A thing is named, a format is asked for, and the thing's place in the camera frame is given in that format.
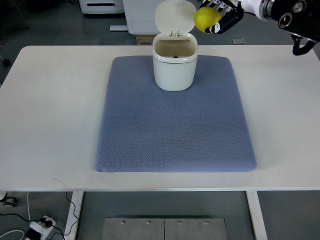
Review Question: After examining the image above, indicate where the black white robotic hand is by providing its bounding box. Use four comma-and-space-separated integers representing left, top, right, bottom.
198, 0, 268, 34

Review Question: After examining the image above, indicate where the yellow lemon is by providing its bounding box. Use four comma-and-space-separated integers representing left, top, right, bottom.
193, 7, 223, 33

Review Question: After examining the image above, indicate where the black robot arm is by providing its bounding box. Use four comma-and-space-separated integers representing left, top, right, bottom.
262, 0, 320, 56

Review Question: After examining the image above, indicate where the white trash bin open lid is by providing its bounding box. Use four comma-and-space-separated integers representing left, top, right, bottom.
152, 0, 198, 91

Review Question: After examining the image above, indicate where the grey floor socket plate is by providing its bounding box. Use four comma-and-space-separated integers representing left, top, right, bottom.
232, 37, 246, 45

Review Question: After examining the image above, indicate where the white cabinet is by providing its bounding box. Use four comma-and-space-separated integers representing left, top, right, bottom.
109, 0, 163, 35

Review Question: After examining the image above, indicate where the cardboard box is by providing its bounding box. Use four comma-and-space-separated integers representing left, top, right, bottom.
135, 34, 156, 46

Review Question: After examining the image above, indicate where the white appliance with slot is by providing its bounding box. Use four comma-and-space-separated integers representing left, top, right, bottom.
79, 0, 125, 15

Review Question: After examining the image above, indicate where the blue textured mat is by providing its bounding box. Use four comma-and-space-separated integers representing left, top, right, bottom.
94, 55, 257, 173

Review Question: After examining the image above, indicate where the white right table leg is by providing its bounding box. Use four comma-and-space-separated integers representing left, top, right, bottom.
246, 190, 268, 240

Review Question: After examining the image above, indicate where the white table leg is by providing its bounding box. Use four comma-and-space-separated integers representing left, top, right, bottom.
64, 191, 84, 240
246, 190, 268, 240

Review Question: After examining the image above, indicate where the black chair caster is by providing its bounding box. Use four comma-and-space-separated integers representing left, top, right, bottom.
2, 59, 11, 67

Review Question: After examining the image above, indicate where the white left table leg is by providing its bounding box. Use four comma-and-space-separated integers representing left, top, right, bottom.
64, 191, 84, 240

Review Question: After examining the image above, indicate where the white power strip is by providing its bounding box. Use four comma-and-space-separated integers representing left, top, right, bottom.
29, 215, 56, 240

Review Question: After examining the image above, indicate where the grey caster wheel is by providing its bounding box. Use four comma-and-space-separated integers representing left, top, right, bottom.
0, 191, 17, 207

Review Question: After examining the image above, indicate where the grey metal base plate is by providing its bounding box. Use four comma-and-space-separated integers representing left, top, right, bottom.
102, 218, 227, 240

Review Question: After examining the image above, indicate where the white cable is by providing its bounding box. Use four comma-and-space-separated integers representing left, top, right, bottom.
0, 191, 33, 240

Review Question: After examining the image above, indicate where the black power cable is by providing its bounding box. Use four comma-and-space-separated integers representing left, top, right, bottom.
0, 191, 80, 240

